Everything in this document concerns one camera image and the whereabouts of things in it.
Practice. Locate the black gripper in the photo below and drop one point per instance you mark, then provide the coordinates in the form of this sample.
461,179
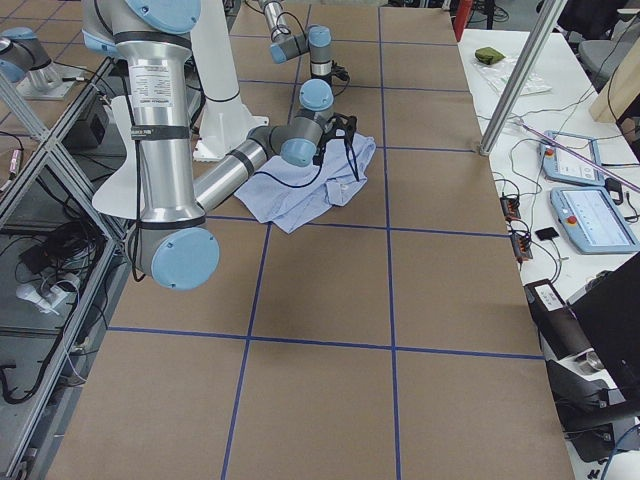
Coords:
351,150
322,77

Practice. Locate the light blue striped shirt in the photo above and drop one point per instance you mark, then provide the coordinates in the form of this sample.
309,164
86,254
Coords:
292,196

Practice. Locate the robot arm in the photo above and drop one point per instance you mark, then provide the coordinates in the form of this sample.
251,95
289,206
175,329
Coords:
314,41
192,142

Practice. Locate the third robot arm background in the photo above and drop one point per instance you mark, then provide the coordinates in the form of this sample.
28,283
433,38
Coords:
26,63

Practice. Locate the green folded cloth pouch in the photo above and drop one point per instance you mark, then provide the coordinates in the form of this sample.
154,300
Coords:
488,56

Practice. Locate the reacher grabber stick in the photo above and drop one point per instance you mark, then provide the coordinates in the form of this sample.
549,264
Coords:
559,146

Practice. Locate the small orange circuit board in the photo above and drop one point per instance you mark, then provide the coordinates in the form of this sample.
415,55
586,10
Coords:
510,208

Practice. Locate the teach pendant tablet far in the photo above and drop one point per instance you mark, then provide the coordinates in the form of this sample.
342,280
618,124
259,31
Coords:
559,165

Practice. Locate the teach pendant tablet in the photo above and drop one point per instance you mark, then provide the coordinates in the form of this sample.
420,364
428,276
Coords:
559,165
592,221

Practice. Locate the teach pendant tablet near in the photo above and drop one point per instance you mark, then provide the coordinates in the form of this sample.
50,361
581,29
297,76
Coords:
592,221

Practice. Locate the black monitor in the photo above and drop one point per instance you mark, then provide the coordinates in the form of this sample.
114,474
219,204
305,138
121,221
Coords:
608,314

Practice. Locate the white power strip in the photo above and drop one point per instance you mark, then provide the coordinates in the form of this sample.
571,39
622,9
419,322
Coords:
49,299

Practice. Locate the black printer device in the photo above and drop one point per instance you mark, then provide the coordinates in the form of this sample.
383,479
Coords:
585,401

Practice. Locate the aluminium frame post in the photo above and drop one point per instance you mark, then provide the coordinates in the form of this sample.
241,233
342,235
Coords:
527,59

